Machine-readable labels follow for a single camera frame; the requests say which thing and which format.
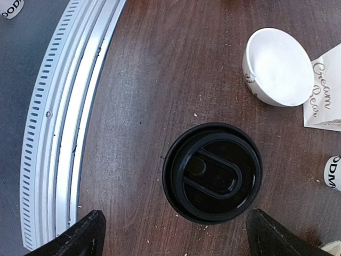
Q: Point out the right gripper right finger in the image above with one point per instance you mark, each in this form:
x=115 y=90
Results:
x=266 y=236

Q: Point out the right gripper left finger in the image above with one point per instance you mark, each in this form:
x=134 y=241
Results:
x=85 y=237

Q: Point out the black plastic cup lid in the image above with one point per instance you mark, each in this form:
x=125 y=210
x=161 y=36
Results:
x=212 y=173

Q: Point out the stack of paper cups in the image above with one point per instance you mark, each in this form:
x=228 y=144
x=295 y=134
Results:
x=10 y=8

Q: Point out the white paper takeout bag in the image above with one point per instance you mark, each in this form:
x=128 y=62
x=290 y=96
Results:
x=322 y=109

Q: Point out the cardboard cup carrier tray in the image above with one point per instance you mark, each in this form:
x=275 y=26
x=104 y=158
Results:
x=333 y=248

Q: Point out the white cup holding straws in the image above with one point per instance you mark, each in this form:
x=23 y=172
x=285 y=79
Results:
x=332 y=173

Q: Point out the white ceramic bowl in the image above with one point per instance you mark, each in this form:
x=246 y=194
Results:
x=277 y=68

